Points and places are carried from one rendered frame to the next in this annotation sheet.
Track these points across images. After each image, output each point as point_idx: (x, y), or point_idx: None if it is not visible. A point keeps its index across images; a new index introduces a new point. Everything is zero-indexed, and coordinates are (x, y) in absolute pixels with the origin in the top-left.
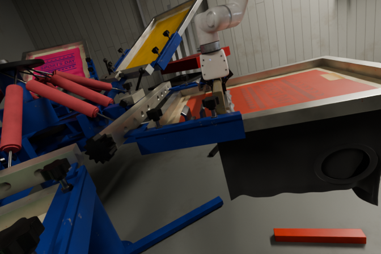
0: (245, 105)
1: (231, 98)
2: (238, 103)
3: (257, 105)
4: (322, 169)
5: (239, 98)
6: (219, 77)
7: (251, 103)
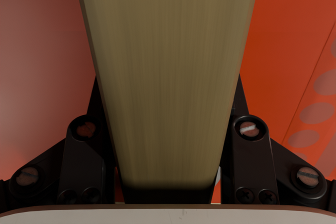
0: (280, 137)
1: None
2: (265, 100)
3: (316, 154)
4: None
5: (303, 31)
6: (210, 176)
7: (314, 127)
